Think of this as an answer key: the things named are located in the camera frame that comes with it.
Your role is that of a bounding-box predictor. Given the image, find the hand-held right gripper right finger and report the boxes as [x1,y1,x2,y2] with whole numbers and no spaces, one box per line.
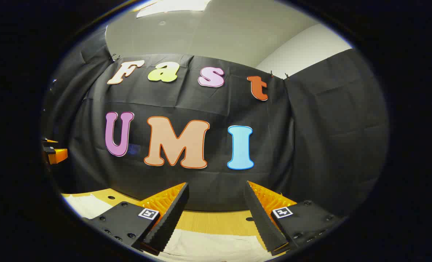
[243,180,347,256]

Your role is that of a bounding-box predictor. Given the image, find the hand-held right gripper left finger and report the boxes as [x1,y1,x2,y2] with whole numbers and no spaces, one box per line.
[81,182,190,256]

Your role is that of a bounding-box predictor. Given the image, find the white jeans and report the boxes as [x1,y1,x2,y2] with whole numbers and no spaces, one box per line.
[64,194,276,262]

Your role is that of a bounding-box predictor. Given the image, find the ceiling light panel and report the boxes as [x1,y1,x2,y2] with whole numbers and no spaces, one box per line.
[136,0,211,19]

